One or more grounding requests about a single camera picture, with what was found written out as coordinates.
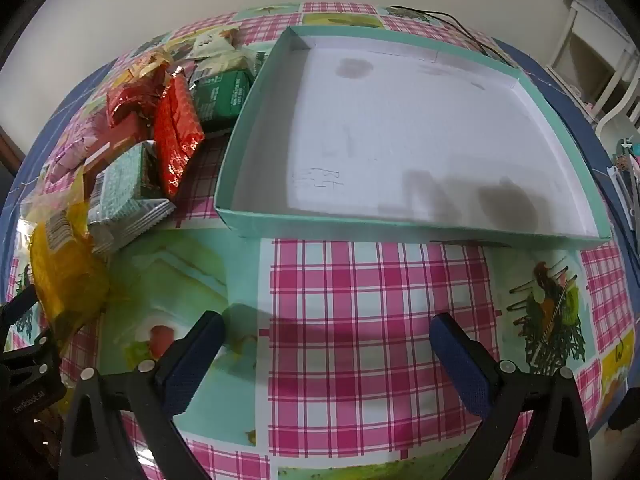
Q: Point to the red orange patterned packet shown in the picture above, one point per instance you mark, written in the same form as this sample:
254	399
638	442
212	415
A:
177	133

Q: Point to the purple cake snack packet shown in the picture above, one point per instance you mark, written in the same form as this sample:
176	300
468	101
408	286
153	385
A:
77	147

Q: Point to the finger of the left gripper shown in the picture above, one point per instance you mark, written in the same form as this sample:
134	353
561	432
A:
13	310

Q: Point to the teal cardboard box tray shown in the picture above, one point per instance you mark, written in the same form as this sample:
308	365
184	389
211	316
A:
352	133

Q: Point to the white persimmon snack packet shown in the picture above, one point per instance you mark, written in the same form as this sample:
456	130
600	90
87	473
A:
213	41

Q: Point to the white shelf unit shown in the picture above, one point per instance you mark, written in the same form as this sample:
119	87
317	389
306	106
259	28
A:
591	59

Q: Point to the yellow cake snack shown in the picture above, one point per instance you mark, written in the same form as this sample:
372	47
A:
71	282

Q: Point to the red box snack packet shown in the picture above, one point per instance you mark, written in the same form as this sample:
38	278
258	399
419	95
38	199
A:
129	132

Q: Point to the patchwork plastic tablecloth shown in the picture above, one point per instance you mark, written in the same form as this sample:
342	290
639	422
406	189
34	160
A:
331	373

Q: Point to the teal patterned snack packet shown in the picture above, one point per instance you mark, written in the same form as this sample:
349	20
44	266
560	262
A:
127	200

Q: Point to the blue plaid cloth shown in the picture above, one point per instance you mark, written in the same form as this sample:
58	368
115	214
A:
591	148

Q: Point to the dark green snack packet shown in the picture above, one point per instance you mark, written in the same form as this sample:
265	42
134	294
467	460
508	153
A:
221	97

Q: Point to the red flower biscuit packet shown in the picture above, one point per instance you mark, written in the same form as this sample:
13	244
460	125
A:
139	95

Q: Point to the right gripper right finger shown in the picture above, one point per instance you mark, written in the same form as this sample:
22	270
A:
556	442

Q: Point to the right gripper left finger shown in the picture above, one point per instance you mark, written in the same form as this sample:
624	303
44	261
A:
95	442

